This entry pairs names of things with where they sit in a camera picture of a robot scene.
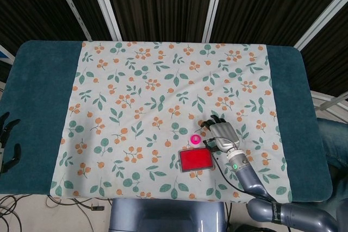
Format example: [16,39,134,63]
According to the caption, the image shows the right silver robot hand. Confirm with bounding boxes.
[197,115,241,153]

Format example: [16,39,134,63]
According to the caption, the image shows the teal table mat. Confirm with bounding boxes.
[0,40,334,204]

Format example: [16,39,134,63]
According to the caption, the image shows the red rectangular tray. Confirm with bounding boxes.
[178,147,215,173]

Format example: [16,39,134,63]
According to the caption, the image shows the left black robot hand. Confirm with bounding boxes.
[0,111,22,173]

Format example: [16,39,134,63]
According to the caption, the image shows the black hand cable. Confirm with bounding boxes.
[203,138,272,199]

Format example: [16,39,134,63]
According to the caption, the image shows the floor cables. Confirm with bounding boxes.
[0,194,112,232]

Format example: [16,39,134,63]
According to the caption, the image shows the blue-grey robot torso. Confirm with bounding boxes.
[108,198,227,232]

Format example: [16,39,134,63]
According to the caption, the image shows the floral patterned cloth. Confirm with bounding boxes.
[49,41,294,203]

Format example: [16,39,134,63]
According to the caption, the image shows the white metal frame post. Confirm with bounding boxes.
[50,0,92,41]
[202,0,227,42]
[294,0,348,51]
[86,0,122,41]

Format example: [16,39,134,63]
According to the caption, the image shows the blue jeans leg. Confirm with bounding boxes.
[316,117,348,189]

